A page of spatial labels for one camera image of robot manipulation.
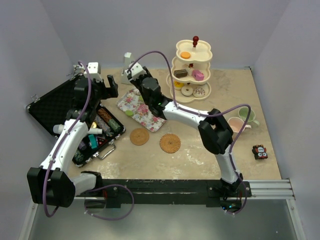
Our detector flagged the yellow glazed donut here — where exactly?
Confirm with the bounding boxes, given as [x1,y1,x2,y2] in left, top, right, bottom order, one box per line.
[173,81,185,90]

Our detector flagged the chocolate striped cake bar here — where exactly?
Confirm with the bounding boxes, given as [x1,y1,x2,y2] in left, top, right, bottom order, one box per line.
[173,69,188,79]

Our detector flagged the cream plain donut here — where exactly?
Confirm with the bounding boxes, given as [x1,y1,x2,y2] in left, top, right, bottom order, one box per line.
[181,85,194,97]

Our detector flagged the cream cake slice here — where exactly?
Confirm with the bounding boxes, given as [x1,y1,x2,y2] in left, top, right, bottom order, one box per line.
[186,66,193,74]

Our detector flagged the orange macaron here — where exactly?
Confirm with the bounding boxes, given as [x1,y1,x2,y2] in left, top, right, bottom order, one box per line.
[180,51,191,59]

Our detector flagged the pink cake slice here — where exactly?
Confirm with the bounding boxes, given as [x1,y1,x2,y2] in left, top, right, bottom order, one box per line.
[191,69,205,82]

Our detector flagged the sprinkled white donut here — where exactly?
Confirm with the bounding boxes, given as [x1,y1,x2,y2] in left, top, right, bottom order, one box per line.
[193,87,206,98]

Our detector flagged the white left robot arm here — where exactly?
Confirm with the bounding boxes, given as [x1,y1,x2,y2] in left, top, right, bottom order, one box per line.
[27,74,119,208]

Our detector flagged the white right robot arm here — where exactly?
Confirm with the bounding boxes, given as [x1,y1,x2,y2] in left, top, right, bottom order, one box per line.
[125,67,243,197]

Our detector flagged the floral serving tray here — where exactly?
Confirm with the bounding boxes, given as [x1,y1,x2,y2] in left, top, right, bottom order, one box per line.
[116,87,166,133]

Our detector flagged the orange poker chip stack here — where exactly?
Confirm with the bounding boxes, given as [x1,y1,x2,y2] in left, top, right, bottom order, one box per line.
[97,108,113,123]

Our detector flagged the green macaron left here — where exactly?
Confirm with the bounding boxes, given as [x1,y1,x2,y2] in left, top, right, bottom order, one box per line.
[125,110,134,117]

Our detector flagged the green poker chip stack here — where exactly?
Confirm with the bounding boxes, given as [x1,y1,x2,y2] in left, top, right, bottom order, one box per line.
[107,118,122,132]

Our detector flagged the grey metronome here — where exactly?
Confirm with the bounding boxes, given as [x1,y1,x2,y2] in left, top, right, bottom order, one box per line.
[121,52,135,85]

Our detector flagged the white small bottle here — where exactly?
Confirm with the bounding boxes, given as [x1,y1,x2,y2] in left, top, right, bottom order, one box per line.
[87,128,103,135]

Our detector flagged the cream three-tier dessert stand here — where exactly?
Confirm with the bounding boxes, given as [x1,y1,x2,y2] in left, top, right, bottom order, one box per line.
[166,35,213,104]

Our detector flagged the black open case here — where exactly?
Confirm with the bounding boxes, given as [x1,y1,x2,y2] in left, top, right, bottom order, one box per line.
[27,74,126,167]

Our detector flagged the left woven coaster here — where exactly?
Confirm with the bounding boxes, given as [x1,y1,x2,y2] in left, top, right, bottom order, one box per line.
[129,128,150,146]

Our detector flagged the woven coaster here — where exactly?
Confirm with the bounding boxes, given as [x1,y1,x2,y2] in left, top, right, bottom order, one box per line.
[159,133,181,154]
[129,128,150,146]

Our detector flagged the right woven coaster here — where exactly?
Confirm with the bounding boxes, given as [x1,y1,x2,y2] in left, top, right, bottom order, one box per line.
[159,133,181,154]

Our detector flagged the pink cup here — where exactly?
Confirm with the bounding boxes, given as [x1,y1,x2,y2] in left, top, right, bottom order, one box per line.
[227,117,252,133]

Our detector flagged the green cup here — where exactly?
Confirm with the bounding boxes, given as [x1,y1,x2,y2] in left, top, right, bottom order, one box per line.
[238,107,260,126]

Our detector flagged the red black toy car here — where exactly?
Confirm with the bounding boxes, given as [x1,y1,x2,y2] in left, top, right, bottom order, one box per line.
[252,144,268,160]

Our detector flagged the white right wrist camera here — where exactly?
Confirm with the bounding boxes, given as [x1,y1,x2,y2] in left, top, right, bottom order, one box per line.
[124,62,146,81]

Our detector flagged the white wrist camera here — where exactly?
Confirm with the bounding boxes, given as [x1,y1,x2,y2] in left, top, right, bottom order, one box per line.
[83,62,103,83]
[124,62,146,81]

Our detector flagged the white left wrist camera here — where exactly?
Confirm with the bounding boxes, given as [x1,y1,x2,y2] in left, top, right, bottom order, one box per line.
[83,62,103,83]

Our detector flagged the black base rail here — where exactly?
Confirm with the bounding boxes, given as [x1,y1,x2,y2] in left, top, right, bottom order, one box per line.
[79,178,251,210]

